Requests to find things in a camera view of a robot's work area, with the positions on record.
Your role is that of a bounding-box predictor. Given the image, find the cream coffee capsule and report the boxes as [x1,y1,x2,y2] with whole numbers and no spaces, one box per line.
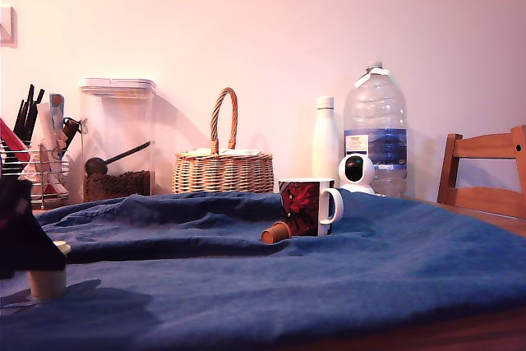
[26,240,72,301]

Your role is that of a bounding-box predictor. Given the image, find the brown coffee capsule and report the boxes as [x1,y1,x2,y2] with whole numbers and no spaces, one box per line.
[261,221,292,244]

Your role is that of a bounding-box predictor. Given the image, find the black coffee scoop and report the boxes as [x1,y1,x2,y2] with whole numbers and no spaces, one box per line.
[84,141,152,177]

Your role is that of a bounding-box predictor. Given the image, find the coffee beans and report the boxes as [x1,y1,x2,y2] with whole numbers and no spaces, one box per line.
[83,169,153,201]

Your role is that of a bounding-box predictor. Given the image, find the red utensil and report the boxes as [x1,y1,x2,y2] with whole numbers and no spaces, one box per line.
[0,118,31,163]

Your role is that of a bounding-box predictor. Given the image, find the blue and orange packet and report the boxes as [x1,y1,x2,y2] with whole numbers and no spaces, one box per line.
[48,93,66,131]

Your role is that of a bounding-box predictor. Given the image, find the clear container with white lid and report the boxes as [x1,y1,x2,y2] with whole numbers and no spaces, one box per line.
[78,77,157,203]

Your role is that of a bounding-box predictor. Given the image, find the wicker basket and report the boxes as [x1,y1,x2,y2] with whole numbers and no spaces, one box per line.
[171,87,275,195]

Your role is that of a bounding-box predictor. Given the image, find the blue cloth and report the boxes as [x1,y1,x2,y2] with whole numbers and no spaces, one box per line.
[0,191,526,351]

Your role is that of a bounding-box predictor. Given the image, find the red print mug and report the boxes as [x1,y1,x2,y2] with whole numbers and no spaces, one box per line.
[278,177,345,237]

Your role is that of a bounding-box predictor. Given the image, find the white insulated bottle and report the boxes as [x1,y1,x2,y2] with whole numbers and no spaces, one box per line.
[311,95,341,182]

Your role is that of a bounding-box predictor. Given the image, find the large clear water bottle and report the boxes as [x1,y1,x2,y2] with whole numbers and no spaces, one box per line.
[342,61,408,199]

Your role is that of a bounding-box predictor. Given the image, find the wooden chair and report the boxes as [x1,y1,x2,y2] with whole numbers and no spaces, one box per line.
[436,124,526,220]

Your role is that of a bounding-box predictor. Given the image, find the metal wire rack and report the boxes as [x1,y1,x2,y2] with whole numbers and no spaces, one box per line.
[0,139,71,210]

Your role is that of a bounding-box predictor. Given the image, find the brown handled opener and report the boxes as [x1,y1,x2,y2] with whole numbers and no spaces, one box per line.
[61,117,88,151]

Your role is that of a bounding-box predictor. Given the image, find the black utensil handle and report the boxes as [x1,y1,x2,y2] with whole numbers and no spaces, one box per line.
[13,84,35,141]
[26,88,46,142]

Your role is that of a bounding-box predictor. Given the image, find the white wall plate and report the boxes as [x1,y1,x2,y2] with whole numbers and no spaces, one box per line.
[0,5,18,48]

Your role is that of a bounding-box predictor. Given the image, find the small white round camera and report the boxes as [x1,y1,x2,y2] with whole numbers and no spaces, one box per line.
[337,155,376,196]

